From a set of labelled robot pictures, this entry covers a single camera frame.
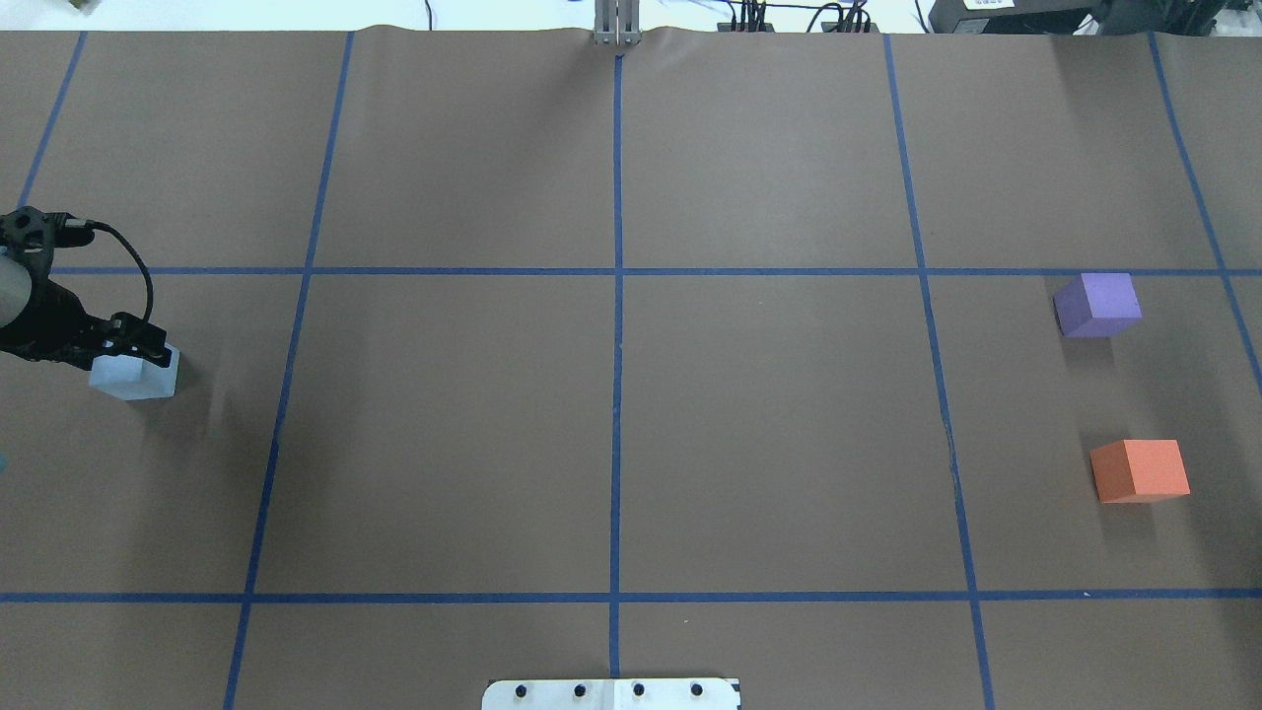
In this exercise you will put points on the aluminium frame post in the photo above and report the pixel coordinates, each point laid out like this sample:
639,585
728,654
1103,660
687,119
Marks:
617,22

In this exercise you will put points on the purple foam block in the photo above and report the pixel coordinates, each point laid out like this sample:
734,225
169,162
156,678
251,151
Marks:
1098,304

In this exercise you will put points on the black equipment box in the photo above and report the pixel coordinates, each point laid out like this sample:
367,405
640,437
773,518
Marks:
1008,17

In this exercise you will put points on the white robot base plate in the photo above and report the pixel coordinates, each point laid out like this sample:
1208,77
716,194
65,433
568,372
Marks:
614,693

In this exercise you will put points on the light blue foam block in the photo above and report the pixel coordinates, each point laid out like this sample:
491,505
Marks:
133,379

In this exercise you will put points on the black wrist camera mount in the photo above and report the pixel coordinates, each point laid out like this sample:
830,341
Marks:
32,236

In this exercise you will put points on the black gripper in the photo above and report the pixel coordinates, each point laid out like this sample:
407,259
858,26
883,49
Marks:
51,320

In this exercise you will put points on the orange foam block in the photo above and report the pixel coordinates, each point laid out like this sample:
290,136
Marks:
1134,471

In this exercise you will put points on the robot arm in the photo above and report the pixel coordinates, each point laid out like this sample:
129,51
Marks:
19,284

